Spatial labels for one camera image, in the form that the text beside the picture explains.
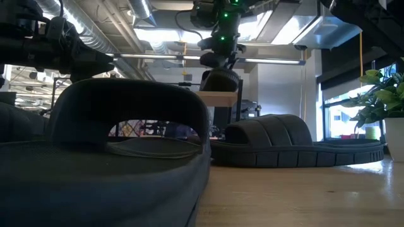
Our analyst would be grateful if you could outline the colourful patterned panel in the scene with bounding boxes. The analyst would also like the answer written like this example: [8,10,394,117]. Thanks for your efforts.
[109,119,141,137]

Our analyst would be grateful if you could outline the smooth silver air duct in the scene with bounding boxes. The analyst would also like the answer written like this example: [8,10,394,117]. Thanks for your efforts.
[128,0,158,28]

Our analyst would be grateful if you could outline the rectangular metal air duct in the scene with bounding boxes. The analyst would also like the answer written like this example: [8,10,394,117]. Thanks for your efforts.
[271,15,363,50]

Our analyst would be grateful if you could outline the silver ribbed air duct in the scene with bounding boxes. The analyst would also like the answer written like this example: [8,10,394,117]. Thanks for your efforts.
[34,0,152,79]

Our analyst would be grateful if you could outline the green artificial plant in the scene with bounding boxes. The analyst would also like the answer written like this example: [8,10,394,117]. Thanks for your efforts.
[340,64,404,129]

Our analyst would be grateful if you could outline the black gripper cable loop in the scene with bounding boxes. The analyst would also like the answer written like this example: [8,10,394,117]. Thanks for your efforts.
[174,9,203,40]

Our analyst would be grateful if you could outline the grey background cabinet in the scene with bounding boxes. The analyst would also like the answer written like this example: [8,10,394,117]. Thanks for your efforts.
[242,99,263,122]

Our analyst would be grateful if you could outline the yellow hanging cable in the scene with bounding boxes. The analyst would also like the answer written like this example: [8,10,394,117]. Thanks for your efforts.
[359,31,364,79]

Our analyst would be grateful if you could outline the green roll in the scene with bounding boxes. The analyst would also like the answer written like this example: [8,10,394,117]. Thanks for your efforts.
[365,125,379,141]

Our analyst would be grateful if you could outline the long ceiling light tube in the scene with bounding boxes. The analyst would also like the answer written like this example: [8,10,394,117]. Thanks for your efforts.
[105,52,306,66]

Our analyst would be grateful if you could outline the dark background monitor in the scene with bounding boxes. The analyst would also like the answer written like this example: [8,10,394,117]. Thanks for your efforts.
[0,91,17,107]

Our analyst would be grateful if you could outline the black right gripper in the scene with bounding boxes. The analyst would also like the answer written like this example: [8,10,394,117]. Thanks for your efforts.
[197,25,247,69]

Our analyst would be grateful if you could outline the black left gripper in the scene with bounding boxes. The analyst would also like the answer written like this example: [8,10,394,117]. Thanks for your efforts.
[0,15,115,83]

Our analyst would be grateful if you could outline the white plant pot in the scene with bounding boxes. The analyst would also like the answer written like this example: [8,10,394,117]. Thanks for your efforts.
[383,117,404,163]

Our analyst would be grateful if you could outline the wooden shelf black metal legs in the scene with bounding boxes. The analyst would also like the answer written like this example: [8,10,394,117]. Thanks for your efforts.
[163,78,244,124]

